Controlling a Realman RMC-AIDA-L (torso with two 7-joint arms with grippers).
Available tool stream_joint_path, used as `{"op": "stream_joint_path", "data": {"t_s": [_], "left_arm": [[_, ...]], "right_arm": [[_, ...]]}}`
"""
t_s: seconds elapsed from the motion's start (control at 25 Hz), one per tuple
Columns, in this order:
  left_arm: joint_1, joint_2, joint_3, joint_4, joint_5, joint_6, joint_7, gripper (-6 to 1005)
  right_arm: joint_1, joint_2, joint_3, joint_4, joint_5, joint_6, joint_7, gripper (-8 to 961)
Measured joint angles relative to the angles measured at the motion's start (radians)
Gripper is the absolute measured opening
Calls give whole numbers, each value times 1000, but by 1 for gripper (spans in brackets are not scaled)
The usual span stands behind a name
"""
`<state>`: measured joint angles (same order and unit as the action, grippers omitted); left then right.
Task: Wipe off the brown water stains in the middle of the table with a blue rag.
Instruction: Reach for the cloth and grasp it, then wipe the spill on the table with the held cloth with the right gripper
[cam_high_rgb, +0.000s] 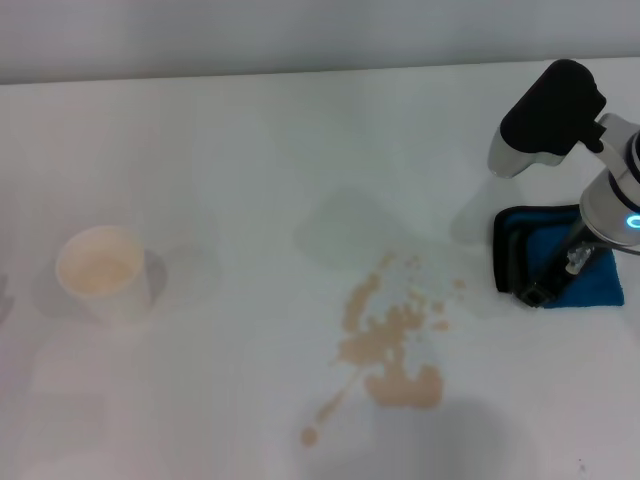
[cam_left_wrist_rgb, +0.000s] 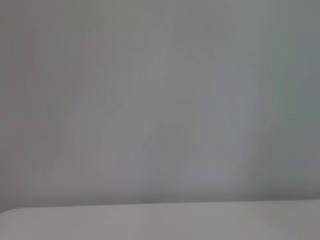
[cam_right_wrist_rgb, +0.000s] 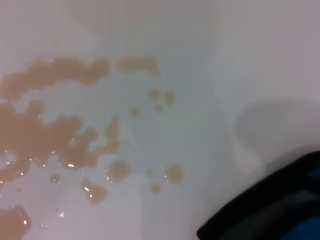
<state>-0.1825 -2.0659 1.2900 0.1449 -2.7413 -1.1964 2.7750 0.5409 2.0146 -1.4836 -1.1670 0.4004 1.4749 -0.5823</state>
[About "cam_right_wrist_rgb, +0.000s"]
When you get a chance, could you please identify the blue rag with black edge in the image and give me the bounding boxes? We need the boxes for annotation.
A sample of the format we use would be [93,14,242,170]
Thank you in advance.
[196,150,320,240]

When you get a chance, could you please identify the brown water stain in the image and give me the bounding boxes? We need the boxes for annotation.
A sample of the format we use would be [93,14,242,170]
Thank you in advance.
[0,55,186,240]

